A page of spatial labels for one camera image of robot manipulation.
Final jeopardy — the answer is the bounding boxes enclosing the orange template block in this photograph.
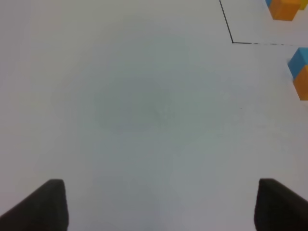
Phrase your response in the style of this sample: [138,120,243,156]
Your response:
[268,0,301,21]

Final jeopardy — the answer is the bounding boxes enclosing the yellow template block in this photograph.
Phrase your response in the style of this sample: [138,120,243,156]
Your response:
[299,0,308,10]

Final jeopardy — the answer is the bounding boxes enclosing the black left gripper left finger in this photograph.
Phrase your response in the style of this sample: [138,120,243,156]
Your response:
[0,179,69,231]

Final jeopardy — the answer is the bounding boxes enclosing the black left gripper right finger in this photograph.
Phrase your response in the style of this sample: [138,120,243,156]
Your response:
[254,179,308,231]

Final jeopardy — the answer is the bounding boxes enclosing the blue template block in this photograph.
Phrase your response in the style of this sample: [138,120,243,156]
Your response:
[265,0,271,7]

